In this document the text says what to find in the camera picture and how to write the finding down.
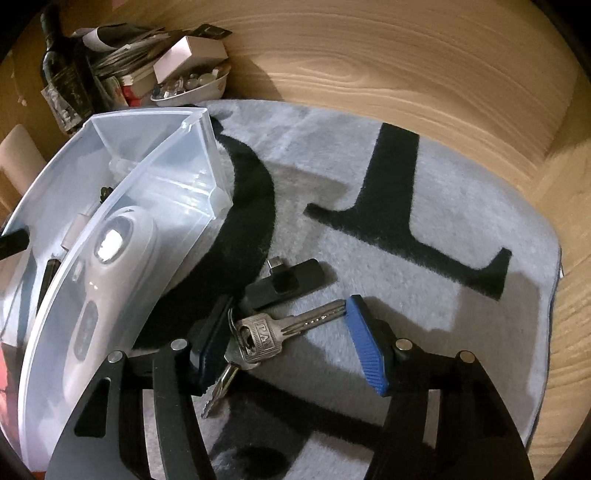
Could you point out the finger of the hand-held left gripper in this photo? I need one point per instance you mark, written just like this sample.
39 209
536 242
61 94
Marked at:
14 243

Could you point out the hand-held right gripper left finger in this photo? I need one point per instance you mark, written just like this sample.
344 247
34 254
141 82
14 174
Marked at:
214 341

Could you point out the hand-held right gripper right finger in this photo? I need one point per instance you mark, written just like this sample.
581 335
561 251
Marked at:
364 346

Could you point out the silver key bunch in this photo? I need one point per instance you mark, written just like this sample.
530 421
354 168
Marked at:
258 334

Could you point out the white plug adapter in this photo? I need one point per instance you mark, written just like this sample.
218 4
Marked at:
74 230

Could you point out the black plug-in adapter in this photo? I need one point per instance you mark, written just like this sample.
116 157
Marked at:
286 281

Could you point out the white remote control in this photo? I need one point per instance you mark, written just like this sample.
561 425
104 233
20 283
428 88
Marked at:
106 286

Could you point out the small black clip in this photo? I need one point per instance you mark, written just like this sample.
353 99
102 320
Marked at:
105 192

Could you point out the clear plastic storage bin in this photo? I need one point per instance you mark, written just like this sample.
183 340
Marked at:
184 184

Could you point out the grey mat with black letters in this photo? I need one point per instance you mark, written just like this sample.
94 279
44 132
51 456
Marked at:
415 230

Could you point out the dark wine bottle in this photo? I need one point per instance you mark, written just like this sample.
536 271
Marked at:
64 87

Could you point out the red and white box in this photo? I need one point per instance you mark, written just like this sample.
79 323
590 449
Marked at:
134 90

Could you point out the stack of books and papers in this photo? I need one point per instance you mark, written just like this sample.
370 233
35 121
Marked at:
115 37

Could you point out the white bowl of pebbles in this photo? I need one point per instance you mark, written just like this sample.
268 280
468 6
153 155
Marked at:
194 90

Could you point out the small white box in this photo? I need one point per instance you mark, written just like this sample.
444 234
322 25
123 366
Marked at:
189 53

